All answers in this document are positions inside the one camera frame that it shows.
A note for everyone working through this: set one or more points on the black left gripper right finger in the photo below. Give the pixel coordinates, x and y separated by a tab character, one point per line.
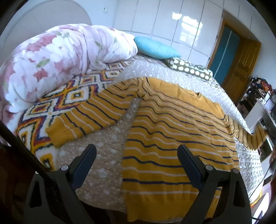
233	204

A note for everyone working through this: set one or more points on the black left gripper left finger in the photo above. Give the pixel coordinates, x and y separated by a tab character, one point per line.
54	200

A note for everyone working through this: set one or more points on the yellow striped sweater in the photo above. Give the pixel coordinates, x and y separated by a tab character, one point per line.
155	185

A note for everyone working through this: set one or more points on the beige dotted quilt bedspread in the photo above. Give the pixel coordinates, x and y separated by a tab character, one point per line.
102	187

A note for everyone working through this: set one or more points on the geometric patterned fleece blanket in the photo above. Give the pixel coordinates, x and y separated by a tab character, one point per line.
34	122

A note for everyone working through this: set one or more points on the cluttered shelf unit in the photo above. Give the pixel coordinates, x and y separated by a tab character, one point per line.
257	100

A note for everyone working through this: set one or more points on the pink floral duvet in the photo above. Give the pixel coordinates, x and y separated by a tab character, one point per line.
50	59

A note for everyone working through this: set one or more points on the brown wooden door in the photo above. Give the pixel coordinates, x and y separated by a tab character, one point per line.
234	57

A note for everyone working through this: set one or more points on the green white dotted pillow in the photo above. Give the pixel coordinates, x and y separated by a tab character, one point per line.
178	64

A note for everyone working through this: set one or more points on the teal pillow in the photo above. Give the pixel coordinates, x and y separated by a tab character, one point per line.
155	49

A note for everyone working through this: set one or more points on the white glossy wardrobe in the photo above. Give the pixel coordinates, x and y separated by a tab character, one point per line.
189	26

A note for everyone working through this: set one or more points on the white headboard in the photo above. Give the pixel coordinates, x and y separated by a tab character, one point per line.
36	17

